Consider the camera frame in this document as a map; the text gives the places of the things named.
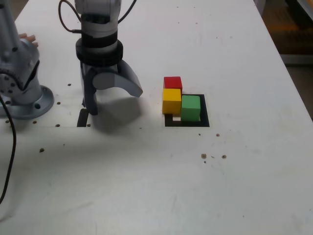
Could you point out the red cube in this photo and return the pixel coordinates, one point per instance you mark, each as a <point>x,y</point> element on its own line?
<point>172,82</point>

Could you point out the yellow cube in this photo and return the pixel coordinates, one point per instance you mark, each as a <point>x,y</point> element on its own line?
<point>171,100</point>

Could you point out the brown wooden furniture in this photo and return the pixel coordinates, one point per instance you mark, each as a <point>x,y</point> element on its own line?
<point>288,36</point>

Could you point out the black tape square outline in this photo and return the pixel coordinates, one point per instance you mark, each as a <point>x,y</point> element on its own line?
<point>185,124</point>

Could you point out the green cube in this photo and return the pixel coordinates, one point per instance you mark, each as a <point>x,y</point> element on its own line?
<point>190,107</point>

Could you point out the black tape strip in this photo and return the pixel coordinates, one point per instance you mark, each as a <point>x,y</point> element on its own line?
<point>82,120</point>

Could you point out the person's hand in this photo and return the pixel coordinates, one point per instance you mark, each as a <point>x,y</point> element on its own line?
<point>29,37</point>

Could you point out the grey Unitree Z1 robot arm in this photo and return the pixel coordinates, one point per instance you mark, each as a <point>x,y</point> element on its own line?
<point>24,93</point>

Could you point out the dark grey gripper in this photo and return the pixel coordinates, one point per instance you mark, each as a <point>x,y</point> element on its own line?
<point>107,68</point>

